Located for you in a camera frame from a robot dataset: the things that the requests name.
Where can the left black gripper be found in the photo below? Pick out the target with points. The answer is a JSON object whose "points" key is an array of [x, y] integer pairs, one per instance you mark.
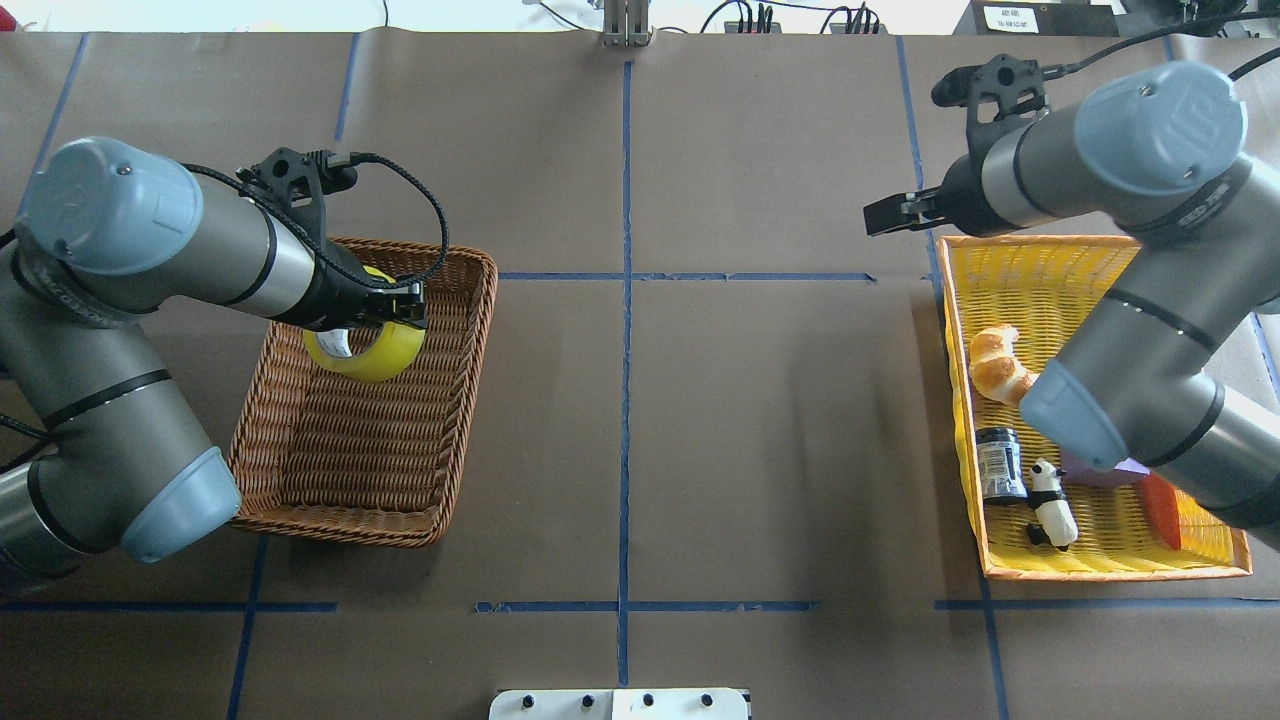
{"points": [[338, 281]]}

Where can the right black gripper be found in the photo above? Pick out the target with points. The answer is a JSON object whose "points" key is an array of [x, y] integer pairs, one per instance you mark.
{"points": [[964, 193]]}

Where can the yellow packing tape roll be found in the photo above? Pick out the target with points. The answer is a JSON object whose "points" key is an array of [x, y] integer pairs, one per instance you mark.
{"points": [[368, 355]]}

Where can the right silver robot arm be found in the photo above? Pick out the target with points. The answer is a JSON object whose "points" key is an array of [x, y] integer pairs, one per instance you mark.
{"points": [[1162, 153]]}

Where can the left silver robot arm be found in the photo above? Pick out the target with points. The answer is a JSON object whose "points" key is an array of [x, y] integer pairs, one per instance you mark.
{"points": [[105, 235]]}

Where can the brown wicker basket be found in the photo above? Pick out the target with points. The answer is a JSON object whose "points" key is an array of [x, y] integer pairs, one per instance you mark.
{"points": [[322, 456]]}

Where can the yellow plastic woven basket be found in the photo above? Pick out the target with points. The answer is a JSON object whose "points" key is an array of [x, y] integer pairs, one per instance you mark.
{"points": [[1045, 286]]}

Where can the toy croissant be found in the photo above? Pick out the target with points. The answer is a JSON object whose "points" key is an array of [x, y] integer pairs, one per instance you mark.
{"points": [[995, 370]]}

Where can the black box with label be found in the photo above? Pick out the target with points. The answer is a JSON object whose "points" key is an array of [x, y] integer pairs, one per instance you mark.
{"points": [[1040, 18]]}

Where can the black orange power strip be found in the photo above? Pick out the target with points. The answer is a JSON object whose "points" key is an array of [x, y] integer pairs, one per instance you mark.
{"points": [[777, 17]]}

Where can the small black labelled can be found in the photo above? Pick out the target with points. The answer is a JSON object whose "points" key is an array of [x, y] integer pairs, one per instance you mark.
{"points": [[998, 453]]}

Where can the purple foam cube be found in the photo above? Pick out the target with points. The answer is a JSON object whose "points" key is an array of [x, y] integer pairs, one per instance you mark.
{"points": [[1079, 472]]}

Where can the toy carrot with green leaves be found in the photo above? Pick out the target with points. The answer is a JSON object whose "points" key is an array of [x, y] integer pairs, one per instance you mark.
{"points": [[1159, 501]]}

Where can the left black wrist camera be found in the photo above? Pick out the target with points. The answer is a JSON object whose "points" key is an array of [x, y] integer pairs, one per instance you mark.
{"points": [[296, 184]]}

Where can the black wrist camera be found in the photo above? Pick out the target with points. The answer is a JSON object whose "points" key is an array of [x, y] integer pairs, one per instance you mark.
{"points": [[296, 184], [1000, 96]]}

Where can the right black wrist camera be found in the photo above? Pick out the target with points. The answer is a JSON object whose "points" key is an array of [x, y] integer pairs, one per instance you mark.
{"points": [[1000, 96]]}

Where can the aluminium frame post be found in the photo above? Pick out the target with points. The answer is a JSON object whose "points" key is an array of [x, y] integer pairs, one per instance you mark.
{"points": [[625, 23]]}

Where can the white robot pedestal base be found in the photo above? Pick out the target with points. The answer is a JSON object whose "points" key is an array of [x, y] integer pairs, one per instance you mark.
{"points": [[623, 703]]}

